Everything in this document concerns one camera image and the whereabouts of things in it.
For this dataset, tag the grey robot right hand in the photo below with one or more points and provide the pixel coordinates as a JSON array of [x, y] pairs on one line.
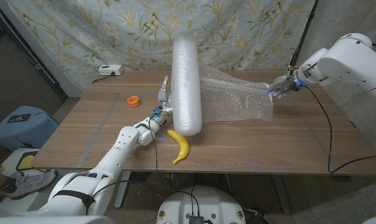
[[282, 85]]

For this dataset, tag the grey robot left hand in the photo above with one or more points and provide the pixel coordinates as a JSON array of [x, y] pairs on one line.
[[163, 105]]

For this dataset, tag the clear bubble wrap roll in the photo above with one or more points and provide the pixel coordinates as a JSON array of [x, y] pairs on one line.
[[187, 90]]

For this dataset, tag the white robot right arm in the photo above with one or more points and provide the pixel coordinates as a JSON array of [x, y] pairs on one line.
[[346, 65]]

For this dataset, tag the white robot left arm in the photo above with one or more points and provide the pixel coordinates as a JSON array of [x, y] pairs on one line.
[[97, 174]]

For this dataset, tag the small orange cup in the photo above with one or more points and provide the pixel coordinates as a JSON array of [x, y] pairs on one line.
[[133, 101]]

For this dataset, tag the yellow toy banana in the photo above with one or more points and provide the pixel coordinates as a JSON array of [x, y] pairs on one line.
[[182, 146]]

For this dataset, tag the white power strip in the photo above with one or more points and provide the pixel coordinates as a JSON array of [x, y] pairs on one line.
[[110, 69]]

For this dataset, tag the black backdrop stand pole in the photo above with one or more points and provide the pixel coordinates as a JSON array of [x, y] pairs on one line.
[[303, 34]]

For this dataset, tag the floral print backdrop cloth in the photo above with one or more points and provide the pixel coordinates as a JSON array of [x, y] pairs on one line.
[[113, 34]]

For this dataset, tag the grey metal table leg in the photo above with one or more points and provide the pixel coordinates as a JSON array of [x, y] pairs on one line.
[[282, 194], [122, 193]]

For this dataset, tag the white robot torso base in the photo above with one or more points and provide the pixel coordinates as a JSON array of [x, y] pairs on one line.
[[203, 202]]

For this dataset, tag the blue plastic container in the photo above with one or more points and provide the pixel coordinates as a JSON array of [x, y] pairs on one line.
[[26, 130]]

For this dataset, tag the grey sneaker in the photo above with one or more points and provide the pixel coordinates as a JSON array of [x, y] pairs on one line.
[[29, 183]]

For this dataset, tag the white box with yellow patch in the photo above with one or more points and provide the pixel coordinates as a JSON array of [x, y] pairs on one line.
[[12, 158]]

